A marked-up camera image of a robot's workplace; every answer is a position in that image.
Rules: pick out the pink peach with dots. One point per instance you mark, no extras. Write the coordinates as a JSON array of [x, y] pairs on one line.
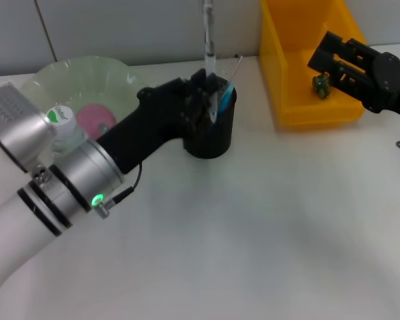
[[93, 115]]

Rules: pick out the yellow plastic bin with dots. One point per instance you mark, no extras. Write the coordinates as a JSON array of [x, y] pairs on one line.
[[280, 66]]

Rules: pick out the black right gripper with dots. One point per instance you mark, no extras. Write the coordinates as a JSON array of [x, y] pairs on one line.
[[390, 90]]

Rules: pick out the blue scissors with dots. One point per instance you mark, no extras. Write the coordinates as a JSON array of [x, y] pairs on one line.
[[226, 100]]

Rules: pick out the black mesh pen holder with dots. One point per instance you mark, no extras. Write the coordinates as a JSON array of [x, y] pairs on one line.
[[220, 133]]

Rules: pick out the transparent plastic ruler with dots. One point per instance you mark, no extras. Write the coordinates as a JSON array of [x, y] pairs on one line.
[[237, 66]]

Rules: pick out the pale green glass fruit plate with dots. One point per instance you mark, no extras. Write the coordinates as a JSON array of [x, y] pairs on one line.
[[86, 76]]

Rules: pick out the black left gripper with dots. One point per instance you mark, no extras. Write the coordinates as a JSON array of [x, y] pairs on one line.
[[153, 120]]

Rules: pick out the clear green-label water bottle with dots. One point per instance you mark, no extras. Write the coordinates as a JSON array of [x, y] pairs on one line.
[[61, 120]]

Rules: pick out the silver ballpoint pen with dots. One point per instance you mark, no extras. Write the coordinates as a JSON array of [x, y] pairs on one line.
[[209, 56]]

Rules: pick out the dark green plastic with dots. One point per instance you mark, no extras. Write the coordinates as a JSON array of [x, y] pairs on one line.
[[321, 88]]

